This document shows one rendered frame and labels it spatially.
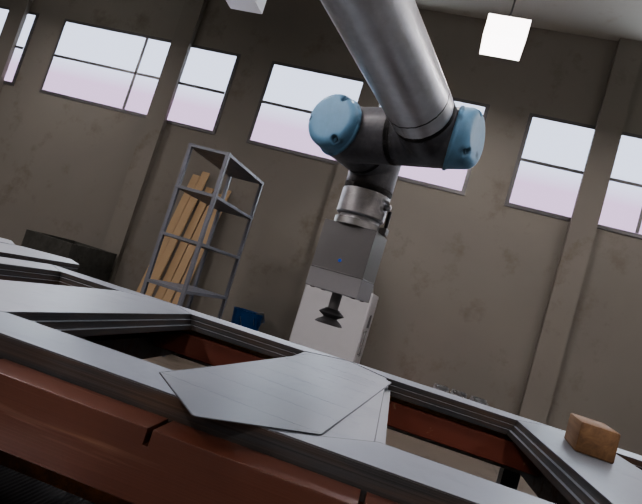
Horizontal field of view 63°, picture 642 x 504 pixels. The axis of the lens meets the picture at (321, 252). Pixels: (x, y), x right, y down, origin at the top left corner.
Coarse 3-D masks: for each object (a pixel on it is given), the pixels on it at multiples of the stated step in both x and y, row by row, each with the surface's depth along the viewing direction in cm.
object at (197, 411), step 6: (186, 402) 46; (186, 408) 45; (192, 408) 45; (198, 408) 46; (204, 408) 46; (192, 414) 44; (198, 414) 44; (204, 414) 44; (210, 414) 45; (216, 414) 46; (222, 420) 44; (228, 420) 45; (234, 420) 45
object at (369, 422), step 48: (96, 288) 120; (0, 336) 51; (240, 336) 113; (96, 384) 49; (240, 432) 47; (288, 432) 47; (336, 432) 52; (384, 432) 68; (528, 432) 94; (384, 480) 44; (576, 480) 69
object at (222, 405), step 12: (168, 384) 51; (180, 384) 52; (192, 384) 53; (180, 396) 48; (192, 396) 49; (204, 396) 50; (216, 396) 52; (216, 408) 47; (228, 408) 49; (240, 408) 50; (252, 408) 51; (240, 420) 46; (252, 420) 47; (264, 420) 48; (276, 420) 49; (312, 432) 49
